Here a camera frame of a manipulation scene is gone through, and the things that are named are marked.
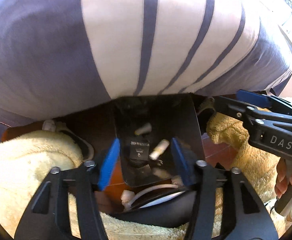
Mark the yellow lotion bottle white cap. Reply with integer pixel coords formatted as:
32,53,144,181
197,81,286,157
149,139,170,160

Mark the white tube yellow cap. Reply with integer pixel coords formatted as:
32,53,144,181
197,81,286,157
134,122,152,136

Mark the person's right hand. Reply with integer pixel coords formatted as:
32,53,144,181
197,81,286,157
274,158,292,198

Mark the yellow fluffy rug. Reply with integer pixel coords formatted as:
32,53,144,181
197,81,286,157
0,97,292,240

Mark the blue white striped bedsheet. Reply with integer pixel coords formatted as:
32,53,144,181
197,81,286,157
0,0,292,139

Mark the white power cable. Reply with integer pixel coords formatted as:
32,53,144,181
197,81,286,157
120,175,184,212

